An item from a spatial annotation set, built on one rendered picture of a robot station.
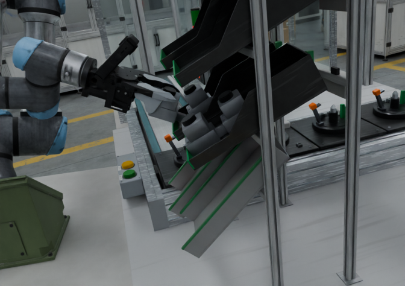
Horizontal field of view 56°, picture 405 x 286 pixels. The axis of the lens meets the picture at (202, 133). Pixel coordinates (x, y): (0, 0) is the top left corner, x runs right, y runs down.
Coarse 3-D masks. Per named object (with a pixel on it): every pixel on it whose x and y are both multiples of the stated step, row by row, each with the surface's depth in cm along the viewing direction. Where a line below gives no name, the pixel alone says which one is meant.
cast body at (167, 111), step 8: (168, 88) 87; (176, 96) 87; (160, 104) 87; (168, 104) 87; (176, 104) 86; (160, 112) 88; (168, 112) 88; (176, 112) 87; (168, 120) 88; (176, 120) 90
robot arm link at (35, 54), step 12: (24, 48) 82; (36, 48) 82; (48, 48) 83; (60, 48) 84; (24, 60) 82; (36, 60) 82; (48, 60) 82; (60, 60) 83; (36, 72) 84; (48, 72) 84; (60, 72) 83; (48, 84) 87
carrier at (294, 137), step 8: (288, 128) 138; (288, 136) 127; (296, 136) 131; (288, 144) 126; (304, 144) 124; (312, 144) 124; (288, 152) 121; (296, 152) 120; (304, 152) 120; (312, 152) 121
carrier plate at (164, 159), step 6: (168, 150) 134; (156, 156) 130; (162, 156) 130; (168, 156) 129; (162, 162) 126; (168, 162) 125; (162, 168) 122; (168, 168) 121; (174, 168) 121; (162, 174) 118; (168, 174) 117; (174, 174) 117; (168, 180) 114; (168, 186) 112
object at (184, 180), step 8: (216, 160) 87; (184, 168) 101; (192, 168) 101; (200, 168) 101; (208, 168) 88; (176, 176) 102; (184, 176) 102; (192, 176) 102; (200, 176) 88; (208, 176) 88; (176, 184) 103; (184, 184) 103; (192, 184) 89; (200, 184) 89; (184, 192) 89; (192, 192) 90; (176, 200) 90; (184, 200) 90; (176, 208) 91; (184, 216) 92
